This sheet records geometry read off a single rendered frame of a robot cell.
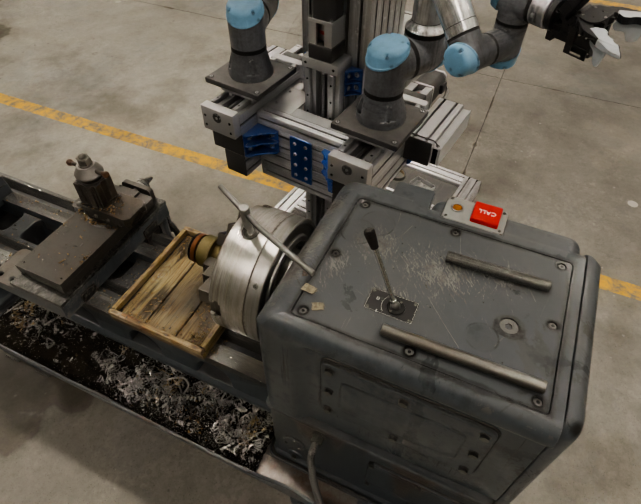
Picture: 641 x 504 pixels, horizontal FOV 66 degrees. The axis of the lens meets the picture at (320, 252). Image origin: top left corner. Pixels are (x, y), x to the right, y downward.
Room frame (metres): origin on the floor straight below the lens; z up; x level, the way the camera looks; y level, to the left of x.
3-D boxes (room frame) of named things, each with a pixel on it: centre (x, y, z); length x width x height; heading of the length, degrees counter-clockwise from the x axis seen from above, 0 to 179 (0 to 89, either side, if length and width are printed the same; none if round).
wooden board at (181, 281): (0.86, 0.36, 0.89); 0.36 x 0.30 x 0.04; 156
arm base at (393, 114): (1.31, -0.18, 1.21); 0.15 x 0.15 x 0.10
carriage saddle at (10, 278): (1.03, 0.73, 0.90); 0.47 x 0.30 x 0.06; 156
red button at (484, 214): (0.78, -0.36, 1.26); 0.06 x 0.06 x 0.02; 66
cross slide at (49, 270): (1.03, 0.68, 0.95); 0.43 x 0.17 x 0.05; 156
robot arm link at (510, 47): (1.17, -0.43, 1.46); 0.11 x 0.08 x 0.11; 127
